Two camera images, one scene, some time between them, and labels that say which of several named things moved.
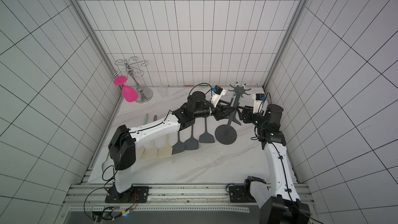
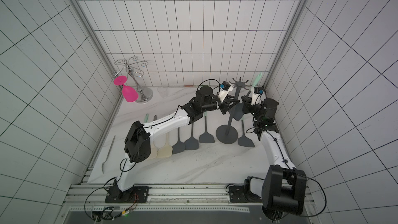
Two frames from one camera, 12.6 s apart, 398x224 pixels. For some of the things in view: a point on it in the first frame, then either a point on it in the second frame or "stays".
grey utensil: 192,143 stays
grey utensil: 206,137 stays
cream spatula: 151,154 stays
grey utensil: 233,118 → 244,141
